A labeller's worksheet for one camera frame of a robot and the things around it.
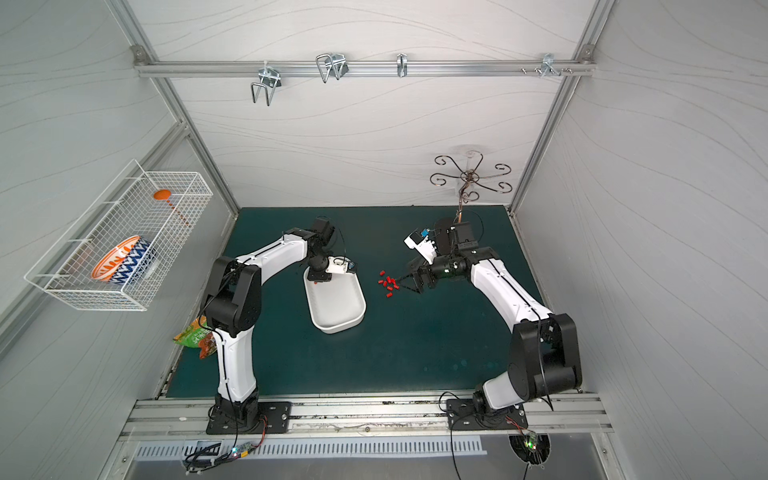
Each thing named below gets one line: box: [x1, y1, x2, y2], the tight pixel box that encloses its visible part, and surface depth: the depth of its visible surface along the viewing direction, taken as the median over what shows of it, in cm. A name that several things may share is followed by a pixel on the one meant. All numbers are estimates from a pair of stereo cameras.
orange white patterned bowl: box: [91, 235, 150, 283], surface depth 62 cm
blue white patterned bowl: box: [109, 236, 156, 285], surface depth 60 cm
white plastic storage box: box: [304, 266, 367, 335], surface depth 94 cm
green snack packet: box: [172, 315, 217, 359], surface depth 84 cm
